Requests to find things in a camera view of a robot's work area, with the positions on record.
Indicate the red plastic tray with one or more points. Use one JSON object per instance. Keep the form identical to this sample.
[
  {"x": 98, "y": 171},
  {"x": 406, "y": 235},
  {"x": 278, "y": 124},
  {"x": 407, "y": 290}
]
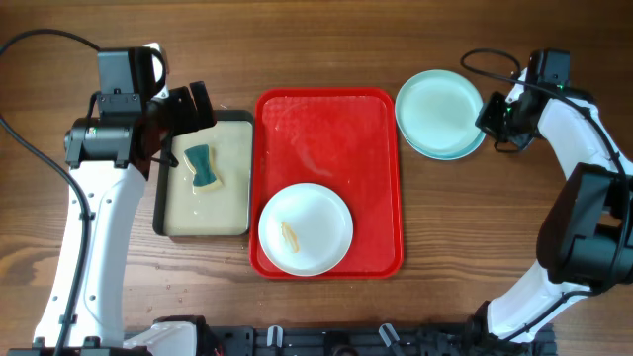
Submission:
[{"x": 345, "y": 139}]

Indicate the pale green plate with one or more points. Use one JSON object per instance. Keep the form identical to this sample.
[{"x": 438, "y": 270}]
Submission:
[{"x": 437, "y": 110}]

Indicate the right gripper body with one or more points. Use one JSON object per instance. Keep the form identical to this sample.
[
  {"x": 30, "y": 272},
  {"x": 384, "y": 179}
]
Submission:
[{"x": 495, "y": 119}]

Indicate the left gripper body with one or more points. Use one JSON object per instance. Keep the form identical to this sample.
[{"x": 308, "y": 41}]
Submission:
[{"x": 185, "y": 108}]

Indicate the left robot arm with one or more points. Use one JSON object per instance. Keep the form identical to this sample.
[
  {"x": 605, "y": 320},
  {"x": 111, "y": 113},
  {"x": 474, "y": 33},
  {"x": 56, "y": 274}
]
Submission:
[{"x": 109, "y": 157}]

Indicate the light blue plate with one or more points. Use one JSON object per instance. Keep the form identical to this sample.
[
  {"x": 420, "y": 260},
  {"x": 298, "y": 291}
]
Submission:
[{"x": 451, "y": 155}]

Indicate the black tray with soapy water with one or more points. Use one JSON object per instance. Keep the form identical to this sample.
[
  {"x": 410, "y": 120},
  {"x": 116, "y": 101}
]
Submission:
[{"x": 178, "y": 212}]

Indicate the white plate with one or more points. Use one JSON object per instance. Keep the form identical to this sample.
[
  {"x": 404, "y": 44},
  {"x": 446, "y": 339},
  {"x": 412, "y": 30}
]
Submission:
[{"x": 305, "y": 230}]

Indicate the green and yellow sponge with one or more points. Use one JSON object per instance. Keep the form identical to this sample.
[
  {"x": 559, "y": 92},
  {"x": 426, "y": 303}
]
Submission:
[{"x": 200, "y": 161}]

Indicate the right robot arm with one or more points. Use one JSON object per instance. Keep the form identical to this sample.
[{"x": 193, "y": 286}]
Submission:
[{"x": 584, "y": 246}]

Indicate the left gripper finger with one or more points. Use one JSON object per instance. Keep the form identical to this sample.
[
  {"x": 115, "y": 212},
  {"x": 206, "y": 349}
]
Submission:
[
  {"x": 205, "y": 114},
  {"x": 182, "y": 113}
]

